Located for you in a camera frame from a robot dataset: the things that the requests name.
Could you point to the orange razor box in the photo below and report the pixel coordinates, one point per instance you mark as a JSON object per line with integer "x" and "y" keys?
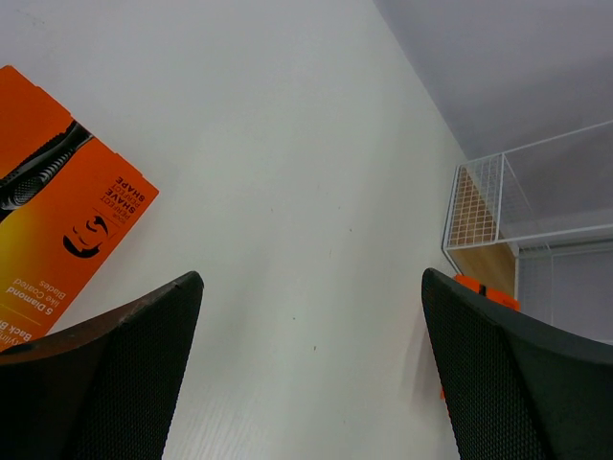
{"x": 494, "y": 295}
{"x": 67, "y": 201}

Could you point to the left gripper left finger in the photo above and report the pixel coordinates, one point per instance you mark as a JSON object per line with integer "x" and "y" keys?
{"x": 105, "y": 388}

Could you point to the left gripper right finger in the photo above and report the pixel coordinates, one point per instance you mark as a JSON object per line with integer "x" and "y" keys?
{"x": 515, "y": 387}

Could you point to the white wire wooden shelf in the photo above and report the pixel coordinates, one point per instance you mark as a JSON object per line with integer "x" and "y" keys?
{"x": 536, "y": 223}

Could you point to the orange razor box front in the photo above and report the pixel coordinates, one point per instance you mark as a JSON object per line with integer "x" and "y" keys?
{"x": 67, "y": 201}

